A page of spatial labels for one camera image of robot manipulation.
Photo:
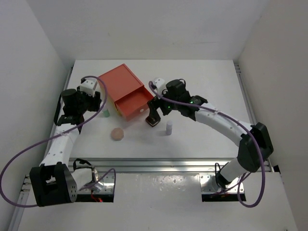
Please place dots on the black square compact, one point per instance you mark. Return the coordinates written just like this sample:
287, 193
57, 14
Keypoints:
152, 121

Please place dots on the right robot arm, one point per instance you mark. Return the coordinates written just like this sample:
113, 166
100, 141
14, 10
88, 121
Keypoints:
253, 141

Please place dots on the metal base plate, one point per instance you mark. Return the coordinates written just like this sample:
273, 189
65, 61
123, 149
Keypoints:
209, 187
104, 186

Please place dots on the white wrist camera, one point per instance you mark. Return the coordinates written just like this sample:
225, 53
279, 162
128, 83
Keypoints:
160, 85
88, 87

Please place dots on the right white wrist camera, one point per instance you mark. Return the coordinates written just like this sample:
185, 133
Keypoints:
160, 85

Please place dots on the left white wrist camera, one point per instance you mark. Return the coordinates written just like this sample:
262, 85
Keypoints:
88, 87

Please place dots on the red top drawer unit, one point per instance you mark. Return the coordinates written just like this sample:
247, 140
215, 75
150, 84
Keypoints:
128, 94

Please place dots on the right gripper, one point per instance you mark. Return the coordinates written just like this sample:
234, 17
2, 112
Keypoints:
154, 104

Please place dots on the green bottle white cap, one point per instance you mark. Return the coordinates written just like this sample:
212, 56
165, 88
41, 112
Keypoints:
106, 113

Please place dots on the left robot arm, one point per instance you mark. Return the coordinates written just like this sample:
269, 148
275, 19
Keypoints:
52, 181

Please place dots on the aluminium rail frame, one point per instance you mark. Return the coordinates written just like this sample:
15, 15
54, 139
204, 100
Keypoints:
157, 183

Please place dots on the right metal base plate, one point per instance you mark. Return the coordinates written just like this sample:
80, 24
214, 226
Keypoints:
209, 187

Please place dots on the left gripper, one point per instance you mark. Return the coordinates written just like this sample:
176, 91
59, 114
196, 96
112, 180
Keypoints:
95, 100

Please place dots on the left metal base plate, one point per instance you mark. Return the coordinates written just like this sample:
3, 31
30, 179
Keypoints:
104, 186

